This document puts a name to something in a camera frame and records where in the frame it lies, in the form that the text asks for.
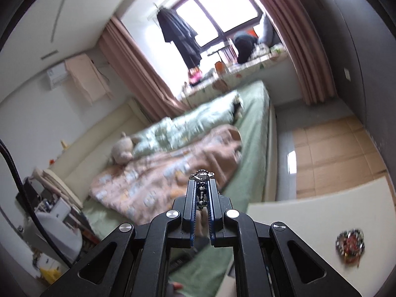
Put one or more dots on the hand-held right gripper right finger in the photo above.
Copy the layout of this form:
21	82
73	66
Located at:
211	204

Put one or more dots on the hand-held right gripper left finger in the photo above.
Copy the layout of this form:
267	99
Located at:
192	204

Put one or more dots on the pink printed blanket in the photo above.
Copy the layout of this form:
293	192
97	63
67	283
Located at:
173	173

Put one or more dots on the green bed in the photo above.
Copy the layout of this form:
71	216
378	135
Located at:
247	148

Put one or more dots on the green floral duvet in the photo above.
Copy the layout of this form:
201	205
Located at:
185	123

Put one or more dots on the beige plush bear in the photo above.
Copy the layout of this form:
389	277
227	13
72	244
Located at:
123	150

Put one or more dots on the cream padded headboard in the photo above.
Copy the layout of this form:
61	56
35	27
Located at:
77	148

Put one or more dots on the cluttered window sill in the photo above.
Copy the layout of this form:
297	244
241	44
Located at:
235	71

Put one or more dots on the cluttered bedside table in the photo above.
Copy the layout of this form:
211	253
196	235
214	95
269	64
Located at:
49	198

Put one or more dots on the round red spinning top toy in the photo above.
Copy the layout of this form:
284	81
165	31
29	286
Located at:
349	242

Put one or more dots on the pink curtain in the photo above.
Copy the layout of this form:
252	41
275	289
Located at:
139	71
290	37

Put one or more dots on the yellow toy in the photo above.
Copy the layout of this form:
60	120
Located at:
49	277

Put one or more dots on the dark bag on sill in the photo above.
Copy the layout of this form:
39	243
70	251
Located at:
246	46

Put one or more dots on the beige hanging cloth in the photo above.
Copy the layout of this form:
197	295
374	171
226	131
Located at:
88	77

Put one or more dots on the dark hanging coat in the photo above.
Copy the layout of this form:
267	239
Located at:
181	34

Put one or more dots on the grey cushion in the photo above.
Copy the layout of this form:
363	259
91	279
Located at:
266	31

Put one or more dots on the window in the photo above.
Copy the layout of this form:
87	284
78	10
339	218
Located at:
213	9

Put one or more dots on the wall air conditioner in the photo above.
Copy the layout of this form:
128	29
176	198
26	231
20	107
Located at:
57	75

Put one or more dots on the wall switch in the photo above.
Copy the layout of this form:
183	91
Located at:
347	75

